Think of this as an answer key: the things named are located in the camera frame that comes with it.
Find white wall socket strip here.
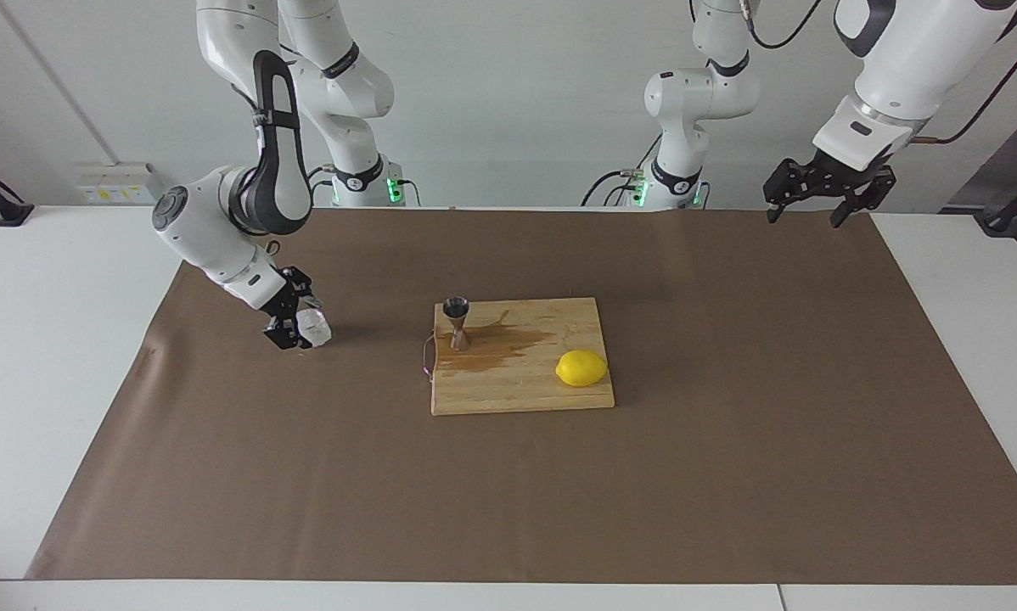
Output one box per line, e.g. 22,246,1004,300
77,163,166,205

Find clear textured glass cup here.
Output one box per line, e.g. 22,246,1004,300
296,307,334,349

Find yellow lemon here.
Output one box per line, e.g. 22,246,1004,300
555,349,609,389

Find brown paper table mat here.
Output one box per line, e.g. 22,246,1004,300
25,206,1017,585

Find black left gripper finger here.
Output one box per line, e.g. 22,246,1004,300
829,165,897,228
763,157,819,225

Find black base cables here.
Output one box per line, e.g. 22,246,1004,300
582,132,662,207

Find dark grey panel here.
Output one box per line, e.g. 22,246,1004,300
940,92,1017,213

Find wooden cutting board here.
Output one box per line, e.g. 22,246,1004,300
422,296,616,417

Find steel double jigger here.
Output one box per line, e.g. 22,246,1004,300
442,296,473,352

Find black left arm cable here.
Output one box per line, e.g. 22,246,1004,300
910,8,1017,145

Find black clamp mount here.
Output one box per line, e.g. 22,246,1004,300
975,165,1017,236
0,157,36,227

